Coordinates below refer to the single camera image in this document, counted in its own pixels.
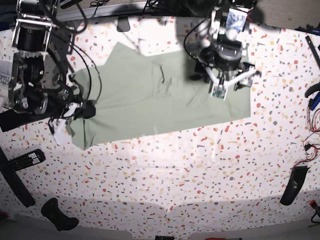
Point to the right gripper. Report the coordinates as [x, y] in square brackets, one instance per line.
[62, 108]

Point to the black curved handle piece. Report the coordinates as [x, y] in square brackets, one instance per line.
[295, 183]

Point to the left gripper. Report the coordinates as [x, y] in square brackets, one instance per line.
[226, 63]

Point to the small clear plastic box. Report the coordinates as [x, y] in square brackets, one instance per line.
[4, 100]

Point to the black metal strip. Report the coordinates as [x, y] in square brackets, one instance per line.
[313, 50]

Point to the long black bar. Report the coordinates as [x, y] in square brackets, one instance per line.
[15, 183]

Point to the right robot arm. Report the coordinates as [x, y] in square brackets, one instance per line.
[28, 100]

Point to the dark camera mount base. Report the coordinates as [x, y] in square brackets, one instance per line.
[123, 24]

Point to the black TV remote control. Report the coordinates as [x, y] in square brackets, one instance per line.
[27, 160]

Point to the black game controller grip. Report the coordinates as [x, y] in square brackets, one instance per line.
[51, 211]

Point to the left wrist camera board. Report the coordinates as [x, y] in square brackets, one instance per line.
[219, 91]

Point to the light green T-shirt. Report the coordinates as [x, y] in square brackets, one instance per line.
[137, 96]

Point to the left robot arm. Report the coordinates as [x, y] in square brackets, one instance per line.
[225, 39]

